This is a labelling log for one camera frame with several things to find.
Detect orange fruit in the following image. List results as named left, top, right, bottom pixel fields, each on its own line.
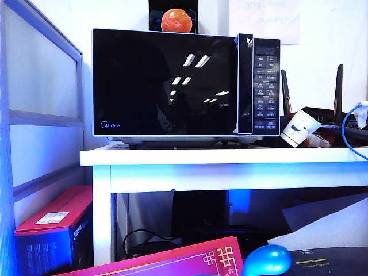
left=161, top=8, right=193, bottom=33

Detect black silver Midea microwave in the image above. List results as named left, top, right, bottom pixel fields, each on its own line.
left=106, top=37, right=281, bottom=150

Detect white table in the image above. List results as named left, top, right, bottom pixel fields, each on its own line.
left=79, top=143, right=368, bottom=267

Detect black computer case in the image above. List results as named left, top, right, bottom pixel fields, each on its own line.
left=171, top=189, right=231, bottom=245

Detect white blue paper cup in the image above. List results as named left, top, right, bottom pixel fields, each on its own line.
left=280, top=109, right=322, bottom=145

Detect magenta box gold pattern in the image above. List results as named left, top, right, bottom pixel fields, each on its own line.
left=54, top=236, right=245, bottom=276

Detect red snack wrapper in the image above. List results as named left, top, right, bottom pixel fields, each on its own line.
left=304, top=131, right=336, bottom=148

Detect shiny blue round object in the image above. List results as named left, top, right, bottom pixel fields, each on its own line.
left=241, top=244, right=293, bottom=276

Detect black router with antennas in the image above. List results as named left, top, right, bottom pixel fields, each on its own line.
left=281, top=63, right=368, bottom=147

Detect red black cardboard box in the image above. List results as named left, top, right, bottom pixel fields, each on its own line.
left=14, top=185, right=94, bottom=276

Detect white foam sheet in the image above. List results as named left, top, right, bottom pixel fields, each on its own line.
left=266, top=191, right=368, bottom=252

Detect white tape tag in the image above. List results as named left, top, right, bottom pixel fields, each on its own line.
left=354, top=100, right=368, bottom=129

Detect black box printed symbols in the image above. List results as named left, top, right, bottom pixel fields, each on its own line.
left=287, top=246, right=368, bottom=276

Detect black power adapter with cable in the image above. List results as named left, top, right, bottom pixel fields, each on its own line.
left=122, top=229, right=185, bottom=258

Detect white wall poster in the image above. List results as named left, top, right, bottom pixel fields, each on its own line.
left=228, top=0, right=301, bottom=45

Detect blue network cable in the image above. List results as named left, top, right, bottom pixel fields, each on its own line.
left=342, top=102, right=368, bottom=160

